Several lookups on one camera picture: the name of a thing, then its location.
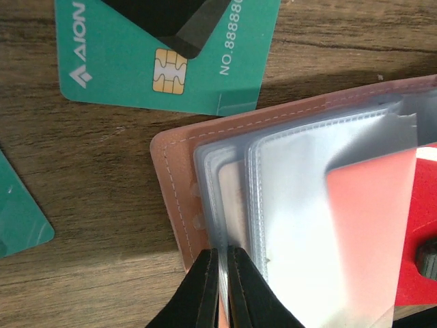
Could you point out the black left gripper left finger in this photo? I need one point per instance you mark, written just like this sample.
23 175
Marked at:
195 302

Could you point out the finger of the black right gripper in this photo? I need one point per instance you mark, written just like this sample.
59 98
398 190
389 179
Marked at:
426 259

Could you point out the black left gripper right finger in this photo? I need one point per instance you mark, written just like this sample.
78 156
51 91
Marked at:
252 303

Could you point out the red striped card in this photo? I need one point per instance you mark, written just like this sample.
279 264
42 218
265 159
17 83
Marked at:
384 209

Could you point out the pink leather card holder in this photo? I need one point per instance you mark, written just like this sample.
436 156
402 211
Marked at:
258 181

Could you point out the teal card corner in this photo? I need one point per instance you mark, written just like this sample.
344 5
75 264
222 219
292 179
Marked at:
23 224

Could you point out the teal AION chip card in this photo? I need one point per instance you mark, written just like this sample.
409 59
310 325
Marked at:
106 59

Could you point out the black membership card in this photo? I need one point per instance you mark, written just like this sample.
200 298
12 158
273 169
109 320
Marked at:
183 26

